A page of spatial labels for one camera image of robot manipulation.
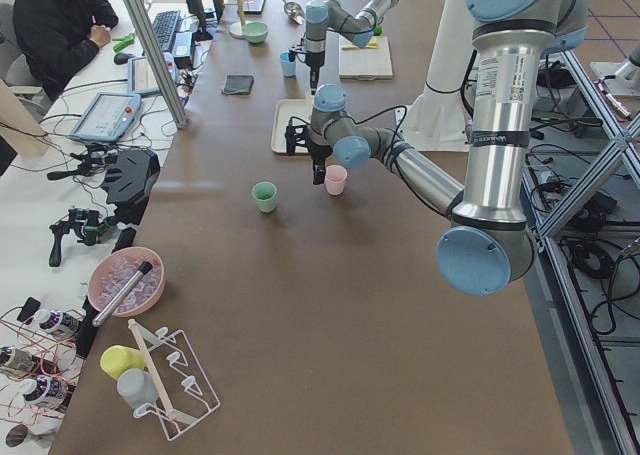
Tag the wooden cutting board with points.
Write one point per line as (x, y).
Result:
(370, 63)

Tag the pink cup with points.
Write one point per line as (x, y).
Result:
(335, 179)

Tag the black keyboard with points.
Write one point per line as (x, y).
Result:
(165, 25)

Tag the blue cup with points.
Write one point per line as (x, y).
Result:
(288, 62)

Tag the purple label bottle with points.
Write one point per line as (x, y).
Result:
(58, 324)

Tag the wooden cup stand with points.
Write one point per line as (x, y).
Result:
(236, 29)

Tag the metal muddler in bowl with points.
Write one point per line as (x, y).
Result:
(116, 300)

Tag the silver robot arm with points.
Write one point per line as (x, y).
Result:
(329, 15)
(488, 244)

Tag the black device shell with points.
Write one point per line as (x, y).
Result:
(128, 183)

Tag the aluminium frame post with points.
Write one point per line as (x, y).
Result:
(143, 27)

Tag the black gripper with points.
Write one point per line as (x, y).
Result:
(318, 152)
(313, 60)

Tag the small teach pendant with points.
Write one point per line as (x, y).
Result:
(141, 79)

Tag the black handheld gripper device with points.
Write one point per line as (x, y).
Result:
(96, 158)

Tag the metal scoop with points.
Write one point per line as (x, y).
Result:
(294, 11)

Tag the grey folded cloth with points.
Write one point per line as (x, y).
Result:
(238, 84)

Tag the cream rabbit tray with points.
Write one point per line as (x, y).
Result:
(289, 113)

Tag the yellow plastic knife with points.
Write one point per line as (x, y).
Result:
(354, 47)

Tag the grey cup on rack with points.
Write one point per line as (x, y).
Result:
(136, 387)

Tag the green cup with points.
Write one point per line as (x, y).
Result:
(265, 195)

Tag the yellow cup on rack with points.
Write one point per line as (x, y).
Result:
(117, 359)

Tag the seated person in black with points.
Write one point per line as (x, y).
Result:
(59, 38)

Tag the white wire cup rack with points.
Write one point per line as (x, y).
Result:
(186, 396)

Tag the large teach pendant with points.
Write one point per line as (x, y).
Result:
(107, 118)

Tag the green bowl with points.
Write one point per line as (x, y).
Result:
(255, 32)

